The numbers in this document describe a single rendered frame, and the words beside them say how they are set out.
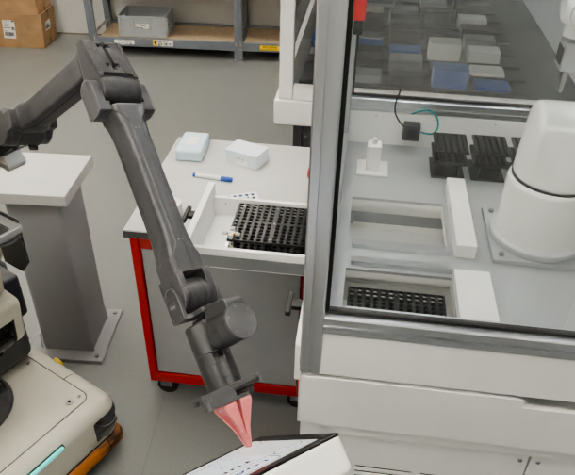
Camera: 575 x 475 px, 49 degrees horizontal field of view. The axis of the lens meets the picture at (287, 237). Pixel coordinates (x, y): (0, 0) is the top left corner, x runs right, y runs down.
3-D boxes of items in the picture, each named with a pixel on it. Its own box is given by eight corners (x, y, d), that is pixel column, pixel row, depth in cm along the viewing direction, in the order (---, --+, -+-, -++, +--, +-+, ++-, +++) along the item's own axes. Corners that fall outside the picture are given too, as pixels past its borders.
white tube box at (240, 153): (224, 161, 224) (224, 148, 221) (238, 152, 231) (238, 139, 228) (256, 171, 220) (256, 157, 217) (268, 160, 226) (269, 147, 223)
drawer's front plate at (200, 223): (186, 273, 164) (182, 239, 158) (211, 212, 187) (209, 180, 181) (192, 274, 164) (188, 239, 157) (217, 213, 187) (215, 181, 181)
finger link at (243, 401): (269, 439, 97) (246, 381, 98) (227, 460, 93) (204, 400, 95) (255, 441, 102) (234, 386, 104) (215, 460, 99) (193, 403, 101)
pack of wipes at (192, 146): (202, 162, 224) (201, 151, 221) (174, 160, 224) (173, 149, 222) (210, 143, 236) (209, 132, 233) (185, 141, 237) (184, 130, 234)
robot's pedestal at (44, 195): (25, 359, 248) (-25, 193, 204) (54, 307, 273) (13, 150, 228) (102, 364, 247) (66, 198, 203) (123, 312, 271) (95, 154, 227)
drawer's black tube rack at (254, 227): (227, 258, 167) (226, 238, 163) (239, 221, 181) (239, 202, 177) (311, 267, 165) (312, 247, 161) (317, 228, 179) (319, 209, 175)
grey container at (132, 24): (119, 37, 518) (116, 15, 508) (128, 25, 543) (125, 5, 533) (167, 39, 517) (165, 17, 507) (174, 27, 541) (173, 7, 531)
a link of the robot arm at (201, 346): (203, 319, 106) (175, 329, 102) (226, 306, 101) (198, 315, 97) (218, 358, 105) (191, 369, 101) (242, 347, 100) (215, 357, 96)
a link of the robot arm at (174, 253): (130, 92, 117) (75, 90, 109) (145, 75, 113) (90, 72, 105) (213, 310, 108) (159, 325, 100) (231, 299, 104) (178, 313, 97)
